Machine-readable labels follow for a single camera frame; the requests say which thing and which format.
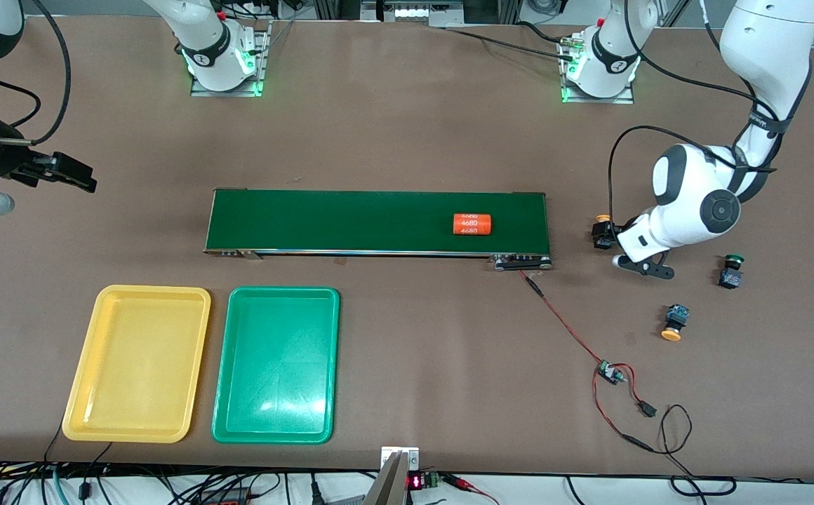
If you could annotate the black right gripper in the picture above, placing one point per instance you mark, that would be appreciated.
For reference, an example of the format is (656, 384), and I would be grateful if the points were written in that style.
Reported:
(1, 156)

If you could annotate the yellow push button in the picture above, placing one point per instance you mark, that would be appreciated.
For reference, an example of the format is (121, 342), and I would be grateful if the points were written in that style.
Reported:
(603, 231)
(672, 333)

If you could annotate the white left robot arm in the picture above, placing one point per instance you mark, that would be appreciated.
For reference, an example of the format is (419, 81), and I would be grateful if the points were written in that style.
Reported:
(688, 203)

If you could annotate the green push button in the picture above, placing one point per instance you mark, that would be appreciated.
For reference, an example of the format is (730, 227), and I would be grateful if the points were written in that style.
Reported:
(730, 278)

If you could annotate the small circuit board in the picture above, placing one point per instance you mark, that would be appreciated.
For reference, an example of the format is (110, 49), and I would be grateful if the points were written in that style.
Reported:
(610, 372)

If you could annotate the yellow plastic tray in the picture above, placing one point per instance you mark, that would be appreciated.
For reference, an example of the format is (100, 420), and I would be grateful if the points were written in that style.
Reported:
(137, 365)

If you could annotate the green belt conveyor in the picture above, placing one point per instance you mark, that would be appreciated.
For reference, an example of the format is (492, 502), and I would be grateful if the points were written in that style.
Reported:
(344, 221)

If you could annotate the red probe lead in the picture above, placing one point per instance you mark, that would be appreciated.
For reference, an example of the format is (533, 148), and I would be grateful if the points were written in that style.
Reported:
(463, 482)

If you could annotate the green plastic tray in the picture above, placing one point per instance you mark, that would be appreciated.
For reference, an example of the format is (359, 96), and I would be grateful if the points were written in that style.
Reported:
(274, 365)

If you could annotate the red digit display module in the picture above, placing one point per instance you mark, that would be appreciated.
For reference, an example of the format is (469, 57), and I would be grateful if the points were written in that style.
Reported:
(415, 482)

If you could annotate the aluminium frame structure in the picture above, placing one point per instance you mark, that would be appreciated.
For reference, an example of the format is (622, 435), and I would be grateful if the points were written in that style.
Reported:
(414, 10)

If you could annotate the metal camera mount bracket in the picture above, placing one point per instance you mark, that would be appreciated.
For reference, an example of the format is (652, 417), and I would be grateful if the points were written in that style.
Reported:
(394, 484)

